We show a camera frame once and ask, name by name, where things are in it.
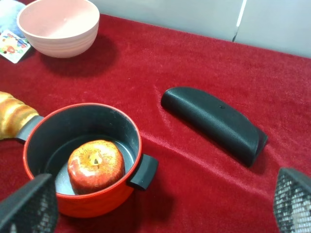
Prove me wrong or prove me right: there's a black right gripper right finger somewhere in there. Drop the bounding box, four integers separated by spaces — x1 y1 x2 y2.
273 167 311 233

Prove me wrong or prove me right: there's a toy croissant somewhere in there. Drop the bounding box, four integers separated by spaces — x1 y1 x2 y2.
0 91 39 140

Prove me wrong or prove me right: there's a red toy apple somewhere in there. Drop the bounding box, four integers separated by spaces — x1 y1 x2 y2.
67 140 125 195

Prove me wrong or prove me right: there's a black glasses case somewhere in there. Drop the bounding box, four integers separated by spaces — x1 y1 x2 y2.
161 86 268 167

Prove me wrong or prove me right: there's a red pot with black handles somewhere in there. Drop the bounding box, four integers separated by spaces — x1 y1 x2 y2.
16 103 158 218

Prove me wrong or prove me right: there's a blue plush toy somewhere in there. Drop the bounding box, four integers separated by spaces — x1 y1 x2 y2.
0 0 26 37

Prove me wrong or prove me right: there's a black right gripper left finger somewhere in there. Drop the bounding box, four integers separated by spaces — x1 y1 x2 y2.
0 173 58 233

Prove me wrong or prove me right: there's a colourful paper tag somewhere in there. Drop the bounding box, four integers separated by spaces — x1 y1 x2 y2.
0 30 31 64

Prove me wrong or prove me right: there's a red velvet tablecloth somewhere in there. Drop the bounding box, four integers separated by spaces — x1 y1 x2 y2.
0 15 311 233

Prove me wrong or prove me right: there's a pink ribbed bowl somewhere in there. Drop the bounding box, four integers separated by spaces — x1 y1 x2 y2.
17 0 100 58

